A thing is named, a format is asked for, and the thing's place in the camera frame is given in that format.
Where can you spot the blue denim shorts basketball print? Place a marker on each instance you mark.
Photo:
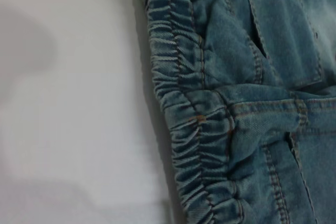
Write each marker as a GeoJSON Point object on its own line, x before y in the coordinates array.
{"type": "Point", "coordinates": [249, 103]}

